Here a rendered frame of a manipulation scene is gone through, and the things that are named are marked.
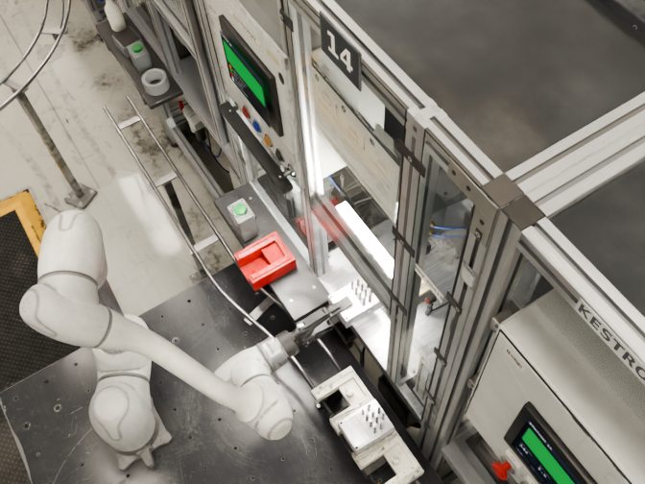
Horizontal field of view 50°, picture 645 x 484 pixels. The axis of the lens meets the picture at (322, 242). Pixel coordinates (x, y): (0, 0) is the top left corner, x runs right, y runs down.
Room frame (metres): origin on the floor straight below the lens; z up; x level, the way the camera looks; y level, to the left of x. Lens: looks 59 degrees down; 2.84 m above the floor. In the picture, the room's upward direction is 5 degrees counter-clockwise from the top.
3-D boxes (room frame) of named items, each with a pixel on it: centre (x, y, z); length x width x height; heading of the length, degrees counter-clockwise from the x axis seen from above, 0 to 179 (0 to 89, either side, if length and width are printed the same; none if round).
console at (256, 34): (1.30, 0.04, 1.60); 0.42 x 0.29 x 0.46; 28
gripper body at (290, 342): (0.80, 0.10, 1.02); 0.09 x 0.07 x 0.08; 118
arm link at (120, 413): (0.69, 0.65, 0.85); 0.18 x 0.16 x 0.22; 1
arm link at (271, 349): (0.76, 0.17, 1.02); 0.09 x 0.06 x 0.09; 28
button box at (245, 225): (1.25, 0.24, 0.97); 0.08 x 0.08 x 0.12; 28
